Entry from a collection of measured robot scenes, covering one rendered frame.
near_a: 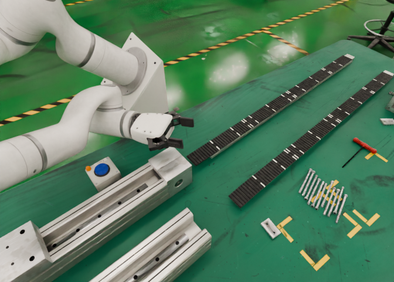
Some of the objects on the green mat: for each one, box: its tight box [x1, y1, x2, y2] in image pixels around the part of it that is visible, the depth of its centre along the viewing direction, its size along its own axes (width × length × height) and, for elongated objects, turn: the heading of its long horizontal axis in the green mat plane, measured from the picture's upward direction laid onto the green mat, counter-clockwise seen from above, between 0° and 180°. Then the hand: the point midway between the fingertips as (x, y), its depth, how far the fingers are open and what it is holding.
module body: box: [26, 162, 169, 282], centre depth 60 cm, size 80×10×8 cm, turn 130°
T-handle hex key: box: [342, 138, 377, 168], centre depth 88 cm, size 16×8×2 cm, turn 129°
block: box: [148, 147, 192, 198], centre depth 79 cm, size 9×12×10 cm
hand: (185, 132), depth 71 cm, fingers open, 8 cm apart
